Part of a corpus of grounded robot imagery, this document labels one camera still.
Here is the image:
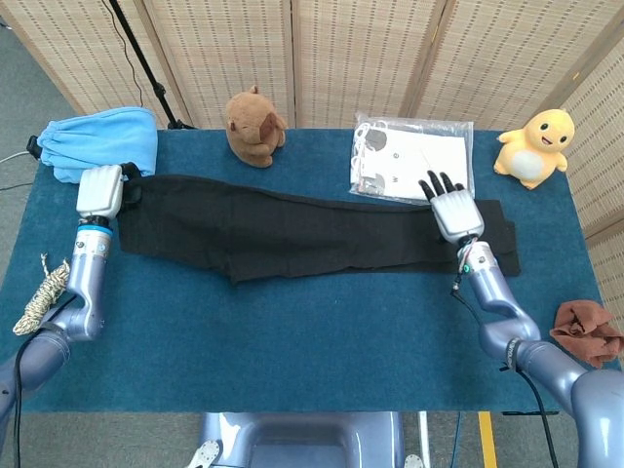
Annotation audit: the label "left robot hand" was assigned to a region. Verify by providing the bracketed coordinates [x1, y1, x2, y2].
[75, 161, 147, 219]

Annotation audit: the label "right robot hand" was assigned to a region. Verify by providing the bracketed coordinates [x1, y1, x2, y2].
[417, 169, 487, 244]

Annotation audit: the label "black trousers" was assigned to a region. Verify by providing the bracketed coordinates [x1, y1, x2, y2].
[118, 173, 523, 288]

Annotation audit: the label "light blue folded fleece cloth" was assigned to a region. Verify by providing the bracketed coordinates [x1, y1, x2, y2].
[37, 105, 159, 185]

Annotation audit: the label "clear bag with white garment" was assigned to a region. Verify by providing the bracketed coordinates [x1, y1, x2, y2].
[348, 111, 477, 206]

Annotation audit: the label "yellow dinosaur plush toy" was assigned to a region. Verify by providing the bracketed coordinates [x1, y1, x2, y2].
[492, 108, 576, 191]

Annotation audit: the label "black tripod stand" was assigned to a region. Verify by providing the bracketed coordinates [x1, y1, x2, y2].
[107, 0, 199, 131]

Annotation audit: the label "brown capybara plush toy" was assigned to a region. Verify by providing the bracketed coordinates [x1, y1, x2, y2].
[225, 85, 288, 170]

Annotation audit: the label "brown crumpled cloth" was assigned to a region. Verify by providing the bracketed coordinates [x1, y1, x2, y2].
[549, 300, 624, 371]

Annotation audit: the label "blue carpet table cover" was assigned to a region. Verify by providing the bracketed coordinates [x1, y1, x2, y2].
[0, 128, 624, 415]

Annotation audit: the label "white table leg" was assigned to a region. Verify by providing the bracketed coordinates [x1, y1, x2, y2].
[417, 411, 431, 468]

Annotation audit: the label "yellow floor tape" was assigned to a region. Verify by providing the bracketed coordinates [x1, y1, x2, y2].
[477, 411, 499, 468]

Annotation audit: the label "blue-grey robot torso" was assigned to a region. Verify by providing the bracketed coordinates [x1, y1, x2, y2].
[187, 411, 406, 468]

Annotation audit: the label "beige striped rope bundle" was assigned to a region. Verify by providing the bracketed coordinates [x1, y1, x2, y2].
[12, 252, 72, 336]

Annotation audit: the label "thin black hanging cable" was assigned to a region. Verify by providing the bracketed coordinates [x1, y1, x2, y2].
[100, 0, 143, 109]

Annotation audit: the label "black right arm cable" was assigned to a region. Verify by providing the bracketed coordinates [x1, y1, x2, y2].
[499, 360, 562, 468]

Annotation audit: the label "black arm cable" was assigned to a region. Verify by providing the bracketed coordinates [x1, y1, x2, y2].
[10, 294, 77, 468]
[499, 360, 562, 468]

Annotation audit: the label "blue cable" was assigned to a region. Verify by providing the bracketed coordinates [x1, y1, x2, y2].
[450, 411, 463, 468]

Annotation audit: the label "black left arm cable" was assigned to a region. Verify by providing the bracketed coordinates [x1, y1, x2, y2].
[10, 294, 77, 468]

